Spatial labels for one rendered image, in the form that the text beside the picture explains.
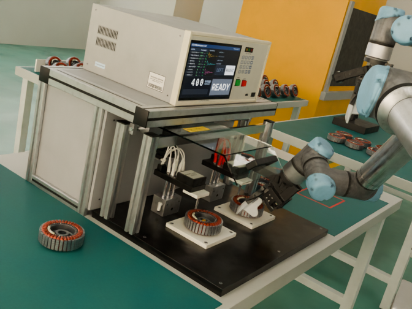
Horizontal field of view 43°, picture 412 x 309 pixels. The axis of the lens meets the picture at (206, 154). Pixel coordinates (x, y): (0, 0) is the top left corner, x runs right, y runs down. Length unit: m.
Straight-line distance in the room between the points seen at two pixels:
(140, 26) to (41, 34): 7.53
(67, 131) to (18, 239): 0.36
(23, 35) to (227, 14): 3.23
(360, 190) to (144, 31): 0.75
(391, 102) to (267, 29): 4.29
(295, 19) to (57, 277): 4.31
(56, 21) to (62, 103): 7.59
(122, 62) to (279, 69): 3.81
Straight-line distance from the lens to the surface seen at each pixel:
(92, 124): 1.46
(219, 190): 1.78
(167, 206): 1.56
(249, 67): 1.69
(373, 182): 1.47
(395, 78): 1.17
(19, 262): 1.29
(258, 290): 1.37
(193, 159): 1.82
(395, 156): 1.38
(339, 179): 1.49
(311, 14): 5.17
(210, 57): 1.50
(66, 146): 1.57
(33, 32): 8.92
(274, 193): 1.62
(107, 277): 1.27
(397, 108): 1.11
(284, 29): 5.28
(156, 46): 1.47
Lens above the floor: 1.42
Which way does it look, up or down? 17 degrees down
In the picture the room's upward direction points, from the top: 14 degrees clockwise
